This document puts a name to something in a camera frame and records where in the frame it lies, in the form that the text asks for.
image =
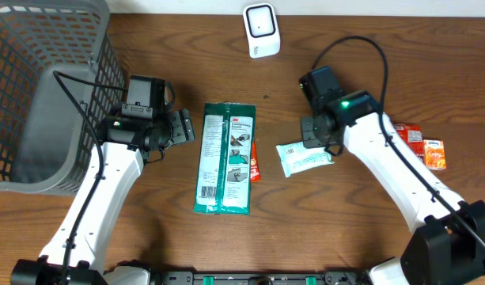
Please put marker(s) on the light green wipes pack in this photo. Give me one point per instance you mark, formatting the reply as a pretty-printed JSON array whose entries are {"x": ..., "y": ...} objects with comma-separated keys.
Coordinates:
[{"x": 295, "y": 158}]

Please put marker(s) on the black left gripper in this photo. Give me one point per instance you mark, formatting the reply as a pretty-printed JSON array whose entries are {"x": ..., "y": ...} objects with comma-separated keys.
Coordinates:
[{"x": 181, "y": 127}]

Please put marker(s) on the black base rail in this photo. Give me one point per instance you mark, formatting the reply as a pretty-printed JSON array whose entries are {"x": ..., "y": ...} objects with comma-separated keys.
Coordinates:
[{"x": 266, "y": 278}]

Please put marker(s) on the green 3M gloves package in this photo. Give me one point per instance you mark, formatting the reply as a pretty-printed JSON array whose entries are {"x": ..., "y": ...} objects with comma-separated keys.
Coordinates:
[{"x": 223, "y": 183}]

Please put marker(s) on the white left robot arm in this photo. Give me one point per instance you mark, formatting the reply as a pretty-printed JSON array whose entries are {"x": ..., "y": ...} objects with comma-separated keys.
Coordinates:
[{"x": 76, "y": 254}]

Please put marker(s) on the small orange tissue box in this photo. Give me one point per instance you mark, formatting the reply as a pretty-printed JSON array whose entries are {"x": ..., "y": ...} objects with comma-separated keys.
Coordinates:
[{"x": 434, "y": 154}]

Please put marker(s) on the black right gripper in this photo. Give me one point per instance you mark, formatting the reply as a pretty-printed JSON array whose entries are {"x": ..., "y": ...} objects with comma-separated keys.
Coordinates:
[{"x": 308, "y": 138}]

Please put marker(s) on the white barcode scanner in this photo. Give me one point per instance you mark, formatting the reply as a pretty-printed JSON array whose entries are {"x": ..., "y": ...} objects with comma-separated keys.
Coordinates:
[{"x": 261, "y": 26}]

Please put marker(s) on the large orange snack bag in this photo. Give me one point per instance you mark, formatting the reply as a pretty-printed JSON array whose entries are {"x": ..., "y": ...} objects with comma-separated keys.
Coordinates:
[{"x": 411, "y": 134}]

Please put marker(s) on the grey plastic mesh basket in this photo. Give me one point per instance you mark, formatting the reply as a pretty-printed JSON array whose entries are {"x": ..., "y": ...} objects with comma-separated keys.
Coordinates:
[{"x": 58, "y": 75}]

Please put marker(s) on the thin orange sachet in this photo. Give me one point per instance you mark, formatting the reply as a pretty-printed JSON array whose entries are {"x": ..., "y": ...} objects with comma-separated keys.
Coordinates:
[{"x": 254, "y": 168}]

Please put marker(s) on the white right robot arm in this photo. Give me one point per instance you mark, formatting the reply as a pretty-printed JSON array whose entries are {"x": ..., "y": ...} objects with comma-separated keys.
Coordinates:
[{"x": 447, "y": 243}]

